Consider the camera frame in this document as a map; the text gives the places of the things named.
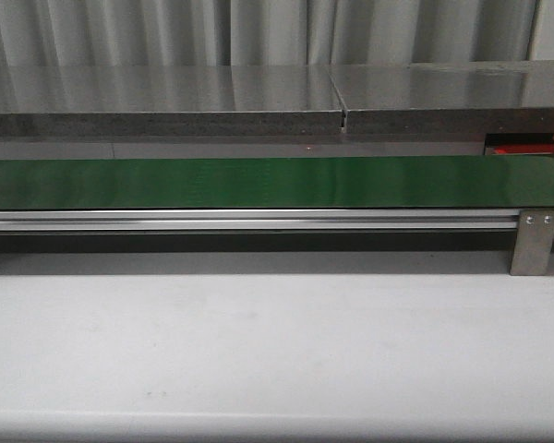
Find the grey stone counter slab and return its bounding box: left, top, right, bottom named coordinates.
left=0, top=66, right=344, bottom=160
left=330, top=61, right=554, bottom=155

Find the grey stone counter slab right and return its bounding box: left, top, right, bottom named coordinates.
left=330, top=61, right=554, bottom=155

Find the red plastic tray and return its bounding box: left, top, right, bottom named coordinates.
left=486, top=143, right=554, bottom=155

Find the green conveyor belt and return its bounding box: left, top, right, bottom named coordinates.
left=0, top=155, right=554, bottom=210

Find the white pleated curtain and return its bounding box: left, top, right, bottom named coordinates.
left=0, top=1, right=554, bottom=66

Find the steel conveyor support bracket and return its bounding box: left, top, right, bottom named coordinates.
left=510, top=209, right=554, bottom=276

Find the aluminium conveyor frame rail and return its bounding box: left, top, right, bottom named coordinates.
left=0, top=209, right=520, bottom=233

